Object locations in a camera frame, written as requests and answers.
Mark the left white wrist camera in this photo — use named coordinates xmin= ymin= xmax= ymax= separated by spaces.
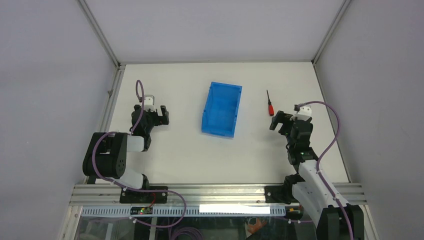
xmin=142 ymin=94 xmax=157 ymax=112

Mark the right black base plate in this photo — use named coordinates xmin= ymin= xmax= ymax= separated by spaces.
xmin=264 ymin=173 xmax=305 ymax=205

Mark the orange object under table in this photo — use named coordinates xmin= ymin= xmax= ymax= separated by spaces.
xmin=245 ymin=217 xmax=268 ymax=235

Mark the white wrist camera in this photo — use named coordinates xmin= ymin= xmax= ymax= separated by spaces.
xmin=290 ymin=104 xmax=312 ymax=121
xmin=142 ymin=94 xmax=157 ymax=112

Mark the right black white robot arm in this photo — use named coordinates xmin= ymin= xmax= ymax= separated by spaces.
xmin=264 ymin=107 xmax=365 ymax=240

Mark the aluminium frame rail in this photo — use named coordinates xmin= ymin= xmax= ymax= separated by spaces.
xmin=68 ymin=183 xmax=368 ymax=207

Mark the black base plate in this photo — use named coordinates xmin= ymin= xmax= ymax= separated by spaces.
xmin=264 ymin=173 xmax=305 ymax=205
xmin=119 ymin=185 xmax=168 ymax=205

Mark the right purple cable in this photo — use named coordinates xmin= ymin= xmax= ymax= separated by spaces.
xmin=295 ymin=100 xmax=355 ymax=240

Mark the blue plastic bin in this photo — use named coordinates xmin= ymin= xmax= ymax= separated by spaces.
xmin=201 ymin=81 xmax=243 ymax=138

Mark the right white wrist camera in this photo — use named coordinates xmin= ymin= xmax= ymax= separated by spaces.
xmin=290 ymin=104 xmax=312 ymax=121

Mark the red handled screwdriver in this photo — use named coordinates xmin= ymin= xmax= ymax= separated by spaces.
xmin=266 ymin=90 xmax=275 ymax=117

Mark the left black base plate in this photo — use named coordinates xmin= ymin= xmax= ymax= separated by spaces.
xmin=119 ymin=185 xmax=168 ymax=205

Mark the white slotted cable duct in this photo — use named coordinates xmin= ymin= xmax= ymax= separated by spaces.
xmin=81 ymin=204 xmax=286 ymax=218

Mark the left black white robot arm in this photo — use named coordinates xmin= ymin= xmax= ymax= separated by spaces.
xmin=82 ymin=104 xmax=169 ymax=203

